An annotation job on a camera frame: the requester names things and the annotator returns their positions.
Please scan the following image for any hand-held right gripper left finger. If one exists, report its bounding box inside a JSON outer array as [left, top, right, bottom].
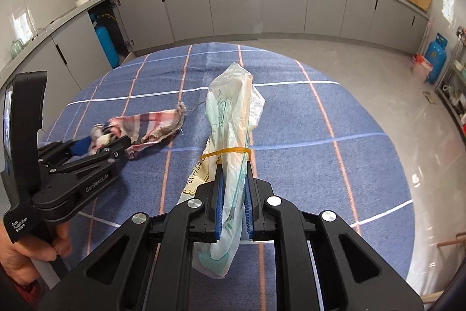
[[38, 165, 223, 311]]

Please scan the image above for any blue plaid tablecloth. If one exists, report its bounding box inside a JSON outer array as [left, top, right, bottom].
[[38, 43, 416, 311]]

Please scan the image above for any metal shelf rack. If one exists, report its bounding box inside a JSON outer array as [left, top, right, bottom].
[[435, 26, 466, 144]]

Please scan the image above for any white bin with red bag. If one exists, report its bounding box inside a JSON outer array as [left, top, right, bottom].
[[411, 54, 434, 82]]

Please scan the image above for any blue gas cylinder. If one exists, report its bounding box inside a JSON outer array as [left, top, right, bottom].
[[425, 34, 448, 84], [94, 23, 120, 69]]

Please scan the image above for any plaid cloth rag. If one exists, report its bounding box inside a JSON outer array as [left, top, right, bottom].
[[91, 103, 187, 160]]

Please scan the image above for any yellow rubber band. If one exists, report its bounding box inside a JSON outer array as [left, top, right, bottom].
[[201, 147, 252, 159]]

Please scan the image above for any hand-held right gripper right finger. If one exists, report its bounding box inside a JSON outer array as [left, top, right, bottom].
[[245, 160, 425, 311]]

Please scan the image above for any white green plastic bag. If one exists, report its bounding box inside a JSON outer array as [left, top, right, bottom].
[[178, 61, 266, 279]]

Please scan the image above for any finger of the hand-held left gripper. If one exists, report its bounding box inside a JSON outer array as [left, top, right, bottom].
[[38, 136, 94, 166], [47, 135, 132, 176]]

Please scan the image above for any person's left hand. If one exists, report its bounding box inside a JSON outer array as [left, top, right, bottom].
[[0, 223, 72, 286]]

